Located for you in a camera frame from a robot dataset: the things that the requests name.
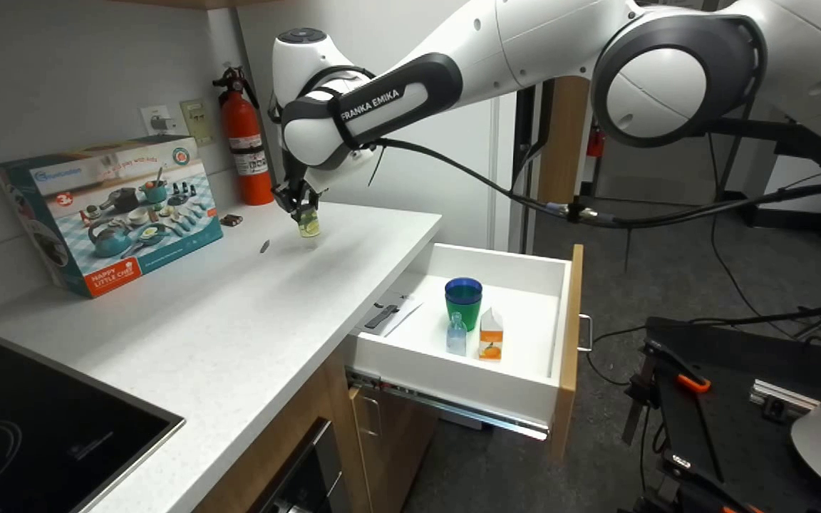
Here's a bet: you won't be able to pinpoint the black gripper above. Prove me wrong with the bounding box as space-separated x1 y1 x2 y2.
275 175 325 228

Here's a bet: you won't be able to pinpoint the white drawer with wooden front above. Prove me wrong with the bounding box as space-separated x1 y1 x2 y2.
349 239 593 464

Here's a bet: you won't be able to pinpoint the small red object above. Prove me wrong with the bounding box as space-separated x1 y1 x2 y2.
586 125 609 162

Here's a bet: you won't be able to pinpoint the red fire extinguisher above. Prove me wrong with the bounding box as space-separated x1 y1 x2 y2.
211 64 279 209

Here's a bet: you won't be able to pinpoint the blue and green stacked cups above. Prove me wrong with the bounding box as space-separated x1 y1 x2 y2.
443 275 485 336

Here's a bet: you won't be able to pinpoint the teal cookware set box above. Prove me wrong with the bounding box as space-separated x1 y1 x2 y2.
0 133 225 300

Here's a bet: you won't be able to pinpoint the small clear bottle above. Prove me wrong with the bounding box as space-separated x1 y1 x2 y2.
445 316 473 360

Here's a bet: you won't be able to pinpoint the wooden oven surround panel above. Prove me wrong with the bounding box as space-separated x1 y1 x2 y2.
192 351 356 513

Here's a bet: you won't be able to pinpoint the orange liquid bottle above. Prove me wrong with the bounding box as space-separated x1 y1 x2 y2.
476 309 507 364

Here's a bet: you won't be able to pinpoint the wooden lower cabinet door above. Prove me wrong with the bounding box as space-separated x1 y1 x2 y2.
349 379 443 513

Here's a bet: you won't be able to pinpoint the black induction cooktop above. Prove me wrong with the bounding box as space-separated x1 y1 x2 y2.
0 327 187 513

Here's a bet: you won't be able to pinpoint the black robot cart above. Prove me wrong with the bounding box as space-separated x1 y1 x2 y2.
620 313 821 513

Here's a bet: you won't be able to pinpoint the beige wall switch plate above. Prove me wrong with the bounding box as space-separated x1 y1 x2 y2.
177 96 215 148

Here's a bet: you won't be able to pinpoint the white wall outlet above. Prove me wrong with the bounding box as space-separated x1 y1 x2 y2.
137 102 180 138

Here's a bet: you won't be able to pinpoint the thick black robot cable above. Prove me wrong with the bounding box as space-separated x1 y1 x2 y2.
365 138 821 230

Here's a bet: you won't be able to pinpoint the metal drawer handle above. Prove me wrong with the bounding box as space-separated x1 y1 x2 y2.
577 312 597 356

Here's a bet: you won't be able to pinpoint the orange handled clamp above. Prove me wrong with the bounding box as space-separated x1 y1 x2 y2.
670 367 717 399

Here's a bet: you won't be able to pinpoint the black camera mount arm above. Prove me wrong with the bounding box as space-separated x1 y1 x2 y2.
708 115 821 175

